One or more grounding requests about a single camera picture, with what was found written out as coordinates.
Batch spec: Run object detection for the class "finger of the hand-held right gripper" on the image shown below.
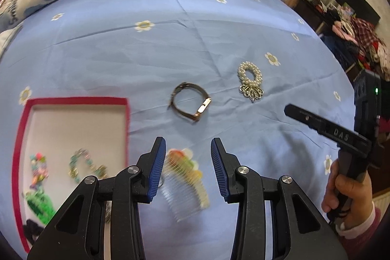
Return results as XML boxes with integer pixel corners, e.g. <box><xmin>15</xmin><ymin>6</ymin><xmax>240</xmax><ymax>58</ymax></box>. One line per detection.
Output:
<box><xmin>284</xmin><ymin>104</ymin><xmax>372</xmax><ymax>154</ymax></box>

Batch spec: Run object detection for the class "pearl hair tie with charm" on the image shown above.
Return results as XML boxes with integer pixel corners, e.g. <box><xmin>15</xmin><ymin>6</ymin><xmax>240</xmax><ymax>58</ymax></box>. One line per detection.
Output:
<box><xmin>238</xmin><ymin>61</ymin><xmax>264</xmax><ymax>103</ymax></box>

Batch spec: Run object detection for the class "brown strap wristwatch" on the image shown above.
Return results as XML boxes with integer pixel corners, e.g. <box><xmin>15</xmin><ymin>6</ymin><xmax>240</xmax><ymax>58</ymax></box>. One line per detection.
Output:
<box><xmin>169</xmin><ymin>82</ymin><xmax>213</xmax><ymax>123</ymax></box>

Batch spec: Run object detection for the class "pastel bead bracelet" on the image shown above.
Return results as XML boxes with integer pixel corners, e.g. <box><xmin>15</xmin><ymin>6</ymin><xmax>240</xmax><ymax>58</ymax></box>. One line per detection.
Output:
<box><xmin>29</xmin><ymin>152</ymin><xmax>49</xmax><ymax>189</ymax></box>

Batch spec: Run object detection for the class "colourful crystal bracelet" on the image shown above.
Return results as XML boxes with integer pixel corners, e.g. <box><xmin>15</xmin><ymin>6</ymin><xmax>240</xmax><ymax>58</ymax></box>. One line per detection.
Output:
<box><xmin>68</xmin><ymin>149</ymin><xmax>108</xmax><ymax>184</ymax></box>

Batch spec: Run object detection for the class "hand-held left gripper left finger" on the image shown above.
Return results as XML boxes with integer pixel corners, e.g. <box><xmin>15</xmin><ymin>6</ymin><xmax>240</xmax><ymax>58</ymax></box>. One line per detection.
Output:
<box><xmin>27</xmin><ymin>136</ymin><xmax>167</xmax><ymax>260</ymax></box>

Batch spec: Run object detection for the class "black scrunchie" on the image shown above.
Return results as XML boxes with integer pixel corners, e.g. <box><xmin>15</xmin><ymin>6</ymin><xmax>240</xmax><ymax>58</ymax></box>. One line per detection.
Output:
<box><xmin>24</xmin><ymin>219</ymin><xmax>46</xmax><ymax>243</ymax></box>

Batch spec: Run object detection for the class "flower hair comb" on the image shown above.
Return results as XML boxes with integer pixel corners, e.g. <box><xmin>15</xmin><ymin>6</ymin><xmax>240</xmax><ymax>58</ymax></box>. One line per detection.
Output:
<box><xmin>160</xmin><ymin>149</ymin><xmax>211</xmax><ymax>221</ymax></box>

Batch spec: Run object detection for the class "green braided bracelet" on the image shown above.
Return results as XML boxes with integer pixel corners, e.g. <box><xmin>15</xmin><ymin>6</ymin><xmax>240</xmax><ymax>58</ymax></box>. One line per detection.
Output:
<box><xmin>24</xmin><ymin>190</ymin><xmax>57</xmax><ymax>218</ymax></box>

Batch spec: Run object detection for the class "person's right forearm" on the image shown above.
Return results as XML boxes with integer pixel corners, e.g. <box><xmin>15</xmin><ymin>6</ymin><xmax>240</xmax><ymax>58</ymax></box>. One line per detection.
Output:
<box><xmin>337</xmin><ymin>202</ymin><xmax>385</xmax><ymax>260</ymax></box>

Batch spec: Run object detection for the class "black screen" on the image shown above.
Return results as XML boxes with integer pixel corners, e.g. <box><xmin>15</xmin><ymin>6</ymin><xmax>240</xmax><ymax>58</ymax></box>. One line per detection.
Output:
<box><xmin>335</xmin><ymin>0</ymin><xmax>381</xmax><ymax>27</ymax></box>

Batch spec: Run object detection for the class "red cardboard box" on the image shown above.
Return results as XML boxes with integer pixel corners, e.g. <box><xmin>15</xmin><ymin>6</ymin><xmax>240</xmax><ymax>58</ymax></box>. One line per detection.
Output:
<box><xmin>12</xmin><ymin>97</ymin><xmax>131</xmax><ymax>251</ymax></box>

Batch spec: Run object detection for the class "pile of clothes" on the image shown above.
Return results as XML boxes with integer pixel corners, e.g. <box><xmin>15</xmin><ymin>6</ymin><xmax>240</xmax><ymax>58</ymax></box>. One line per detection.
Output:
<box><xmin>323</xmin><ymin>9</ymin><xmax>390</xmax><ymax>81</ymax></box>

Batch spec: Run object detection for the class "person's right hand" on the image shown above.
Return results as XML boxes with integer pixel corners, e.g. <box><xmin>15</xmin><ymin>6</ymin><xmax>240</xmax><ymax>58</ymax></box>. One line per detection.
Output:
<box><xmin>321</xmin><ymin>158</ymin><xmax>375</xmax><ymax>230</ymax></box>

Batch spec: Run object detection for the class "blue floral bed sheet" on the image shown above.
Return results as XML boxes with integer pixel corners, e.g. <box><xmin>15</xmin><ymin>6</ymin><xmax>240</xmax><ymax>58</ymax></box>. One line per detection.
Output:
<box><xmin>0</xmin><ymin>0</ymin><xmax>381</xmax><ymax>260</ymax></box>

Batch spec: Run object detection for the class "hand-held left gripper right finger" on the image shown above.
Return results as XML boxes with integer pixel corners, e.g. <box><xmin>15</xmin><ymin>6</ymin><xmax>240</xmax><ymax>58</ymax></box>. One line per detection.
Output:
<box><xmin>211</xmin><ymin>137</ymin><xmax>349</xmax><ymax>260</ymax></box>

